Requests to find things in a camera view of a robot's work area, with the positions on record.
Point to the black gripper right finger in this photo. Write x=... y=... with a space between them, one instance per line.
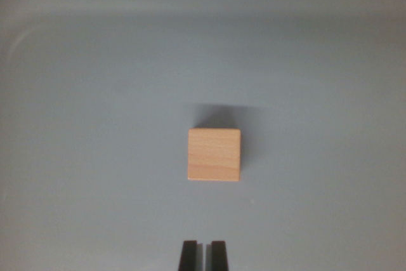
x=219 y=256

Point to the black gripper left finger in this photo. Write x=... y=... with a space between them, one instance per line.
x=189 y=256

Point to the light wooden cube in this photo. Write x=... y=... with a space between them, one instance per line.
x=214 y=154

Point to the grey plastic bin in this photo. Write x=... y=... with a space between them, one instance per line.
x=95 y=93

